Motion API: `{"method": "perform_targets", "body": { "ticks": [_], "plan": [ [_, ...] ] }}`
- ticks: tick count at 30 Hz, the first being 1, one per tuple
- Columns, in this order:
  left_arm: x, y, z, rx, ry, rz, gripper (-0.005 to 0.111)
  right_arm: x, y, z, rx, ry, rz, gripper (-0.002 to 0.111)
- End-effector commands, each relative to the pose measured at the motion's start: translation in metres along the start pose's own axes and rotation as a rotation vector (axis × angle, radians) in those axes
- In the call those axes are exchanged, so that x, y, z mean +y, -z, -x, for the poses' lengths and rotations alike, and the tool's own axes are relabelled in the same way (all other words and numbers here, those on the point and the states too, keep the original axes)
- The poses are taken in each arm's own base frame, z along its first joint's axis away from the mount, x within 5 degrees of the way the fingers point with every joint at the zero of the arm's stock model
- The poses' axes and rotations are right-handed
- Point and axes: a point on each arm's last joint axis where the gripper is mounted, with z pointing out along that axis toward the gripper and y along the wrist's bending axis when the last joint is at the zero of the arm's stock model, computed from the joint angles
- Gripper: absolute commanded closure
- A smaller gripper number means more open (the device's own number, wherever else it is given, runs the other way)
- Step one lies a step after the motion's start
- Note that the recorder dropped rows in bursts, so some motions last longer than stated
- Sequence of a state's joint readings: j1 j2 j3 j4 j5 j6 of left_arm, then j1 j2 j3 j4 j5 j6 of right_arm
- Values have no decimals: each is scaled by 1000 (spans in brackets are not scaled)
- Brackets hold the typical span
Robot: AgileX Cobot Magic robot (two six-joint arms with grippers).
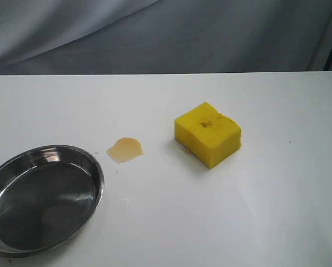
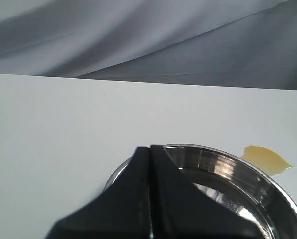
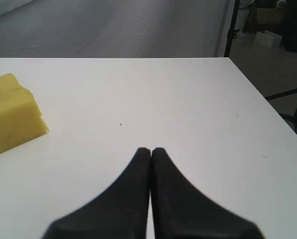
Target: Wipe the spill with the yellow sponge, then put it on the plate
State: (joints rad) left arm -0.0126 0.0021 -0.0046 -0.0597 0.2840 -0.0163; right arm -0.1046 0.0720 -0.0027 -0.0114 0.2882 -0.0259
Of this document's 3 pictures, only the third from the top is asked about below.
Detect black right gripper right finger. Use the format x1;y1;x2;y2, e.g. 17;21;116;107
150;148;264;239

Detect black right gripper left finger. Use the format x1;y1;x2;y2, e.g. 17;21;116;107
43;147;150;239

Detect yellow sponge block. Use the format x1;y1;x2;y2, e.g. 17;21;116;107
0;74;49;154

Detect black light stand pole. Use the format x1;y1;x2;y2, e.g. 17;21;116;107
224;0;240;57

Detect white flat boxes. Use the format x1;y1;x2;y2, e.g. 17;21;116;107
255;30;282;47

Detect brown cardboard box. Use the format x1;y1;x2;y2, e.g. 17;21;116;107
244;6;285;33

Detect grey backdrop cloth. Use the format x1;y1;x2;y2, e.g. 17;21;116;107
0;0;35;17

